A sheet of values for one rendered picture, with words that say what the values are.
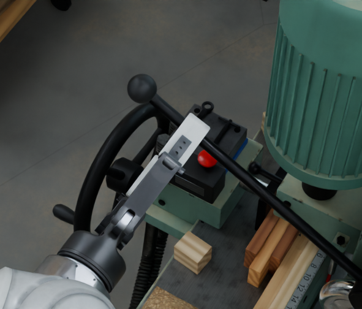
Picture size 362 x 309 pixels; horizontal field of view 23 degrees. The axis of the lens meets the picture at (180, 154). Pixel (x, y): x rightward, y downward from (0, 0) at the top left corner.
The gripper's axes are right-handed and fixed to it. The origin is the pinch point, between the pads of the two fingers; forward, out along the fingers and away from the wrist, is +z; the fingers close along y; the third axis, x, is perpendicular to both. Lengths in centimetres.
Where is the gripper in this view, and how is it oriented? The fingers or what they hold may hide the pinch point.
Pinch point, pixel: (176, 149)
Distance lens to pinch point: 110.0
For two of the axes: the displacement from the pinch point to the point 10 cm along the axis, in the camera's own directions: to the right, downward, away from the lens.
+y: 3.2, -3.6, -8.8
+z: 5.2, -7.1, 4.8
